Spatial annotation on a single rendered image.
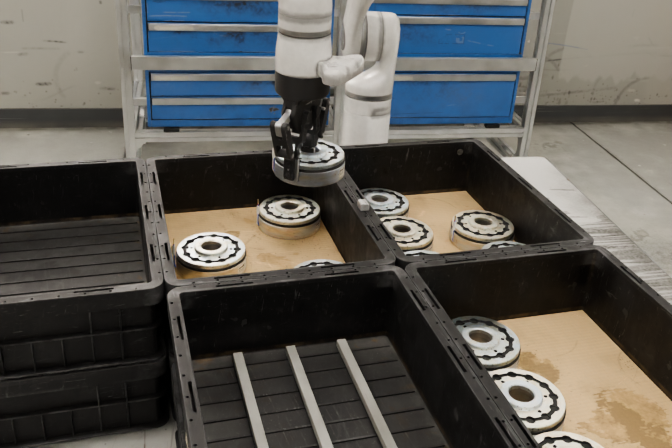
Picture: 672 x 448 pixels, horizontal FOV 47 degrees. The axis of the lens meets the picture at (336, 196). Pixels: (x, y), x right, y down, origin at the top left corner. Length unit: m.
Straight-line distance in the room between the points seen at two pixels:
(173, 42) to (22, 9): 1.10
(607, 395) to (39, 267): 0.80
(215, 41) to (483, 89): 1.12
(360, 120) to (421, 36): 1.68
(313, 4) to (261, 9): 2.00
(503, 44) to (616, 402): 2.39
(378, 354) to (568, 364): 0.25
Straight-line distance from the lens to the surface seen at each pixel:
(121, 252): 1.23
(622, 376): 1.07
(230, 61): 3.00
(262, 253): 1.21
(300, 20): 1.00
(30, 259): 1.24
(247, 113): 3.11
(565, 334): 1.11
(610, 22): 4.45
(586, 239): 1.15
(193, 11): 2.99
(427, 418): 0.93
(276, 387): 0.95
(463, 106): 3.29
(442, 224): 1.33
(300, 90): 1.02
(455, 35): 3.18
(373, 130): 1.49
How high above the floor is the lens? 1.44
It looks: 26 degrees down
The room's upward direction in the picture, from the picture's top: 4 degrees clockwise
